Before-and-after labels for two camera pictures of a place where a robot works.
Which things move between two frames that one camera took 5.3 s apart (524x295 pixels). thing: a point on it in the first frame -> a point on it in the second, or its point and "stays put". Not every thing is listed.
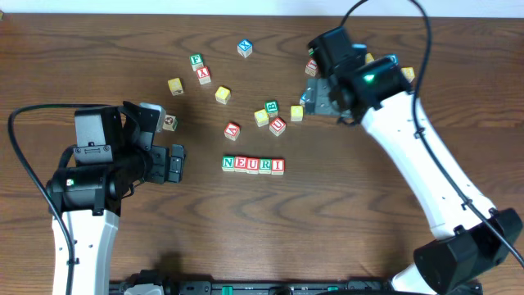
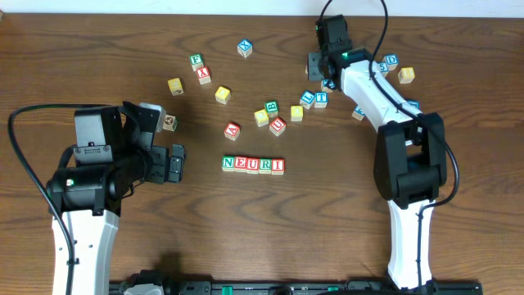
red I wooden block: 277,166 stays put
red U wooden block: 252,165 stays put
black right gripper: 321,97 -> 313,59
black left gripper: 162,165 stays put
